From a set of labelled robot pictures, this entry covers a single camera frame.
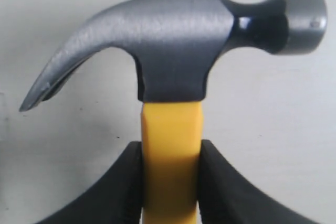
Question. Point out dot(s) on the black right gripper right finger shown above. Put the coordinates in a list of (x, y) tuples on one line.
[(225, 196)]

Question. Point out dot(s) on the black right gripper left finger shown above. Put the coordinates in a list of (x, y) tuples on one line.
[(117, 197)]

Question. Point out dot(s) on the yellow black claw hammer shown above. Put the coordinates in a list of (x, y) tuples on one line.
[(174, 44)]

